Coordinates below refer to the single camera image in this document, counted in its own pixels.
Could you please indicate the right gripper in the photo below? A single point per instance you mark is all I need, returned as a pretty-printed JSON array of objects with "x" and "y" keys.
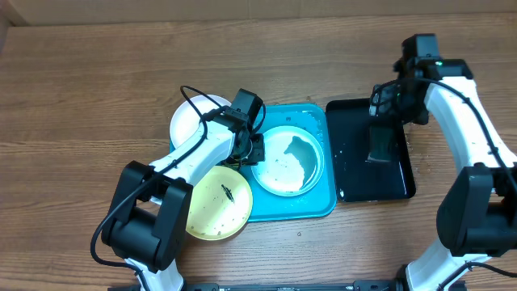
[{"x": 381, "y": 107}]

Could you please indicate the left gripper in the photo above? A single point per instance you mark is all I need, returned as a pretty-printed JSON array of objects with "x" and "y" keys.
[{"x": 258, "y": 153}]

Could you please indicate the dark green sponge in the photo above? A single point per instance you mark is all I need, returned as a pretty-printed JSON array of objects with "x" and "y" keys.
[{"x": 382, "y": 143}]

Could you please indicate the light blue plate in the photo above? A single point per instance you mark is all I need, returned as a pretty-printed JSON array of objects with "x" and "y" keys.
[{"x": 293, "y": 163}]

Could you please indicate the white plate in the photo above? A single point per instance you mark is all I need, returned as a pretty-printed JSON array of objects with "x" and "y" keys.
[{"x": 185, "y": 120}]

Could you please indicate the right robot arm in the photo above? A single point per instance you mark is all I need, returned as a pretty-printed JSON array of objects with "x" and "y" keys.
[{"x": 476, "y": 220}]

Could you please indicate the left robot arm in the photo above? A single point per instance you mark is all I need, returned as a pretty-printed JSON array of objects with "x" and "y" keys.
[{"x": 146, "y": 222}]

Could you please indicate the blue plastic tray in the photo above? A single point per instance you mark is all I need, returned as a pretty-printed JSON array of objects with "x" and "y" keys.
[{"x": 320, "y": 200}]

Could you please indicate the black plastic tray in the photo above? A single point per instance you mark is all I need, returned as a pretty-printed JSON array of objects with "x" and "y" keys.
[{"x": 357, "y": 178}]

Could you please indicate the yellow plate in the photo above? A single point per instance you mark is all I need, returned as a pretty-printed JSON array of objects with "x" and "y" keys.
[{"x": 221, "y": 204}]

